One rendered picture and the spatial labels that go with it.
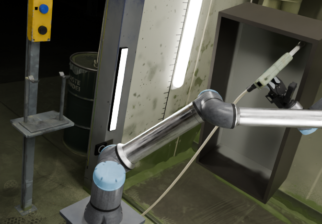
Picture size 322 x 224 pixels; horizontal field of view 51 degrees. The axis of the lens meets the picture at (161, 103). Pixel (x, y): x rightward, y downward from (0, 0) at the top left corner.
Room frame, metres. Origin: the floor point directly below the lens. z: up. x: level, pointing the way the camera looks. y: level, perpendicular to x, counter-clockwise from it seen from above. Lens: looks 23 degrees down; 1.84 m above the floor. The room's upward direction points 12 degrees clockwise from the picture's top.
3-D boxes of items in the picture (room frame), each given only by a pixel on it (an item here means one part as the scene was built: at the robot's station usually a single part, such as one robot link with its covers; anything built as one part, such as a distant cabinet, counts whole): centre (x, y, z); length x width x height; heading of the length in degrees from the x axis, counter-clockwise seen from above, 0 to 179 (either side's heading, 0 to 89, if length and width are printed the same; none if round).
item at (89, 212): (1.32, 0.17, 0.69); 0.19 x 0.19 x 0.10
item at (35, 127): (1.84, 0.69, 0.95); 0.26 x 0.15 x 0.32; 143
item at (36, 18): (1.89, 0.77, 1.42); 0.12 x 0.06 x 0.26; 143
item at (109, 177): (1.33, 0.17, 0.83); 0.17 x 0.15 x 0.18; 7
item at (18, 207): (1.93, 0.82, 0.00); 0.12 x 0.12 x 0.01; 53
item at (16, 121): (1.85, 0.70, 0.78); 0.31 x 0.23 x 0.01; 143
